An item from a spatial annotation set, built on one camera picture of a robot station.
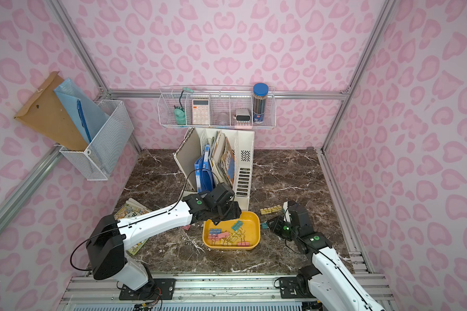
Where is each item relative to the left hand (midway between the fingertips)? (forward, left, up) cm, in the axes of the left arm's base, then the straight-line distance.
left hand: (238, 209), depth 81 cm
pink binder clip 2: (-8, +9, -10) cm, 16 cm away
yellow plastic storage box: (-6, -2, -12) cm, 14 cm away
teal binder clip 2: (-2, +1, -12) cm, 12 cm away
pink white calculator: (+44, +19, +17) cm, 51 cm away
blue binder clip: (-5, +10, -11) cm, 16 cm away
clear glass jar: (+42, +8, +14) cm, 45 cm away
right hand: (-4, -12, -4) cm, 13 cm away
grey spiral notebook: (+22, +23, +9) cm, 33 cm away
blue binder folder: (+14, +15, +6) cm, 21 cm away
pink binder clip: (-11, -2, -11) cm, 15 cm away
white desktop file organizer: (+31, -2, +8) cm, 32 cm away
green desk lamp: (+39, +27, +20) cm, 52 cm away
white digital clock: (+36, -2, +19) cm, 41 cm away
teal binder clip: (-2, -12, -11) cm, 16 cm away
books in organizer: (+20, +7, +10) cm, 23 cm away
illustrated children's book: (+7, +52, -13) cm, 54 cm away
